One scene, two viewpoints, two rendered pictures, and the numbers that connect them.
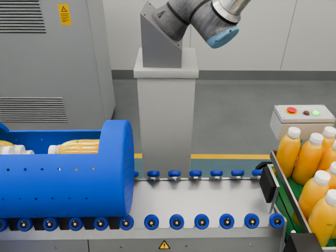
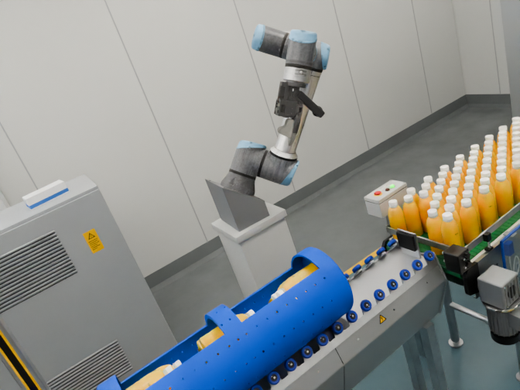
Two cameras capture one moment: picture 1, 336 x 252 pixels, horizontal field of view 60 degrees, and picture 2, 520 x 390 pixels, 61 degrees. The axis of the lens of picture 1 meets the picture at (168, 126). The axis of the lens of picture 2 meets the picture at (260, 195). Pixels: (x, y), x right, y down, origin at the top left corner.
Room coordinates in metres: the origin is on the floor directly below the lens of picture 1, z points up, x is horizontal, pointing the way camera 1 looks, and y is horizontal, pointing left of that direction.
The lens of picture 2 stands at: (-0.62, 0.84, 2.09)
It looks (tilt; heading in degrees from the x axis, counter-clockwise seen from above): 22 degrees down; 335
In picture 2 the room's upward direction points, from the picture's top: 20 degrees counter-clockwise
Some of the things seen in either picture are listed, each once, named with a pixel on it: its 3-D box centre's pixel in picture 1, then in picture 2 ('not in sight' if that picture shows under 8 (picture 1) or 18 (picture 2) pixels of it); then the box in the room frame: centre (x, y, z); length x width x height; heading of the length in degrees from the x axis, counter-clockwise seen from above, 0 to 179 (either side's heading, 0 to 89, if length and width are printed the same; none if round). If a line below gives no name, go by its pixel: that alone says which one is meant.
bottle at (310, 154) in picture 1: (308, 160); (412, 217); (0.78, -0.50, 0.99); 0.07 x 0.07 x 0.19
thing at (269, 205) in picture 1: (267, 188); (408, 244); (0.65, -0.32, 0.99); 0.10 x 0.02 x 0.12; 1
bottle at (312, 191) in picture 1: (312, 200); (436, 232); (0.60, -0.44, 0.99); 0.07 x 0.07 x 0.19
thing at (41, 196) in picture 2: not in sight; (46, 194); (2.38, 0.85, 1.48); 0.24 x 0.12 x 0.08; 97
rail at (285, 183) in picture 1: (289, 193); (420, 240); (0.65, -0.40, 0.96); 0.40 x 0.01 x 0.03; 1
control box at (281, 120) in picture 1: (300, 121); (387, 198); (0.94, -0.52, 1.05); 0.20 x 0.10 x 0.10; 91
